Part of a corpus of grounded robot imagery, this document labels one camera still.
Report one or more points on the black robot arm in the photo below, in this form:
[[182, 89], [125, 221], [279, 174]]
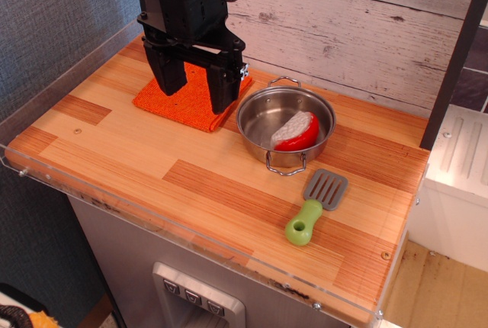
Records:
[[177, 32]]

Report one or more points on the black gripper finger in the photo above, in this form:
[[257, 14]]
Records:
[[224, 86], [168, 70]]

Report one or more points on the yellow and black object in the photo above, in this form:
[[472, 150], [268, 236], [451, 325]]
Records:
[[17, 317]]

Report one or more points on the grey spatula with green handle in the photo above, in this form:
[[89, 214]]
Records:
[[324, 192]]

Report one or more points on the silver toy fridge cabinet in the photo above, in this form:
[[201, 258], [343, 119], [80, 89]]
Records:
[[157, 283]]

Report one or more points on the orange woven towel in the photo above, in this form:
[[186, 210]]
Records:
[[189, 106]]

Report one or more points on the clear acrylic table guard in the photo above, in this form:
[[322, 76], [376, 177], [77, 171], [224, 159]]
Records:
[[207, 193]]

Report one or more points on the red and white toy food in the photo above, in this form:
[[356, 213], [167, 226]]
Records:
[[299, 133]]

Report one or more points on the white cabinet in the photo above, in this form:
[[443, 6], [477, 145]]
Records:
[[450, 213]]

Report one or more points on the stainless steel pot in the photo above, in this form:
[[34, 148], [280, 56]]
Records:
[[262, 113]]

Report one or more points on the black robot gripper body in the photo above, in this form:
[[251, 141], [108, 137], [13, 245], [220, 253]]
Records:
[[196, 32]]

